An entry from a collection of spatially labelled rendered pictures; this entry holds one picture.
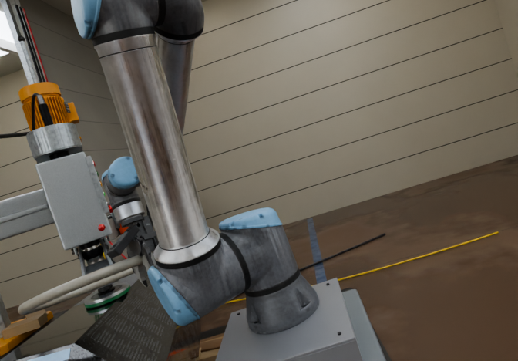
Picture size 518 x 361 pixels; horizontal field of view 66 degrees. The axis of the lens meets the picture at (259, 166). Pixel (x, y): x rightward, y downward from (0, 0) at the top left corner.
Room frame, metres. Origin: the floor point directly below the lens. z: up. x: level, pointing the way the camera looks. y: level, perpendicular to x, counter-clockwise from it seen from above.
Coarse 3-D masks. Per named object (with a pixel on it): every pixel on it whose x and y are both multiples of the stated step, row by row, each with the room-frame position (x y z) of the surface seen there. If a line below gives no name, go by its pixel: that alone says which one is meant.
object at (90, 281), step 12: (120, 264) 1.16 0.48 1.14; (132, 264) 1.18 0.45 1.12; (84, 276) 1.11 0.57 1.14; (96, 276) 1.12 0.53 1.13; (108, 276) 1.14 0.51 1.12; (120, 276) 1.54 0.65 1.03; (60, 288) 1.10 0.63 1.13; (72, 288) 1.10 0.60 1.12; (84, 288) 1.49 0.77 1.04; (36, 300) 1.11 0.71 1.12; (48, 300) 1.10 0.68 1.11; (60, 300) 1.42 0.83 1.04; (24, 312) 1.16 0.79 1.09
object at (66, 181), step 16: (48, 160) 1.83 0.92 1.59; (64, 160) 1.85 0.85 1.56; (80, 160) 1.88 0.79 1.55; (48, 176) 1.82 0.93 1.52; (64, 176) 1.84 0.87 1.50; (80, 176) 1.87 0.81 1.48; (48, 192) 1.81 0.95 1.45; (64, 192) 1.83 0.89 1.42; (80, 192) 1.86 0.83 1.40; (64, 208) 1.82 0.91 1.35; (80, 208) 1.85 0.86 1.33; (96, 208) 1.88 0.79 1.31; (64, 224) 1.82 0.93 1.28; (80, 224) 1.84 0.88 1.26; (96, 224) 1.87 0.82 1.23; (64, 240) 1.81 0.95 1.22; (80, 240) 1.83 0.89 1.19; (96, 240) 1.92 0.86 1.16
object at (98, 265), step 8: (104, 240) 2.14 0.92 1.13; (72, 248) 2.08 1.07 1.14; (104, 248) 1.89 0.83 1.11; (80, 256) 1.86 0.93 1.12; (80, 264) 1.74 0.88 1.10; (96, 264) 1.83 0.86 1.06; (104, 264) 1.80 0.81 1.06; (112, 264) 1.63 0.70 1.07; (88, 272) 1.74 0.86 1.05; (96, 288) 1.52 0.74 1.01
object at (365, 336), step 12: (348, 300) 1.10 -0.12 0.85; (360, 300) 1.08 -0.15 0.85; (348, 312) 1.03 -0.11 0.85; (360, 312) 1.01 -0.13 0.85; (360, 324) 0.95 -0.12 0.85; (360, 336) 0.89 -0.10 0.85; (372, 336) 0.88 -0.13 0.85; (360, 348) 0.85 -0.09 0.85; (372, 348) 0.83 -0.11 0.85; (372, 360) 0.79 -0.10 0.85; (384, 360) 0.78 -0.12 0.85
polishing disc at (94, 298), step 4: (116, 284) 2.04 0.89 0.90; (120, 284) 2.01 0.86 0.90; (124, 284) 1.98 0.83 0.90; (128, 284) 1.97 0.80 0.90; (116, 288) 1.93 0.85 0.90; (120, 288) 1.91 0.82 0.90; (124, 288) 1.91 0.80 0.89; (96, 292) 1.99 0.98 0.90; (112, 292) 1.89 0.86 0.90; (116, 292) 1.87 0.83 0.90; (120, 292) 1.88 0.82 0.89; (92, 296) 1.94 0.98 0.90; (96, 296) 1.91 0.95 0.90; (100, 296) 1.88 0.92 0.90; (104, 296) 1.86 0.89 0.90; (108, 296) 1.84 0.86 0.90; (112, 296) 1.85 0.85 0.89; (88, 300) 1.89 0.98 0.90; (92, 300) 1.86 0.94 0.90; (96, 300) 1.83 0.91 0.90; (100, 300) 1.83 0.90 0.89; (104, 300) 1.83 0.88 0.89; (88, 304) 1.85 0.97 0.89
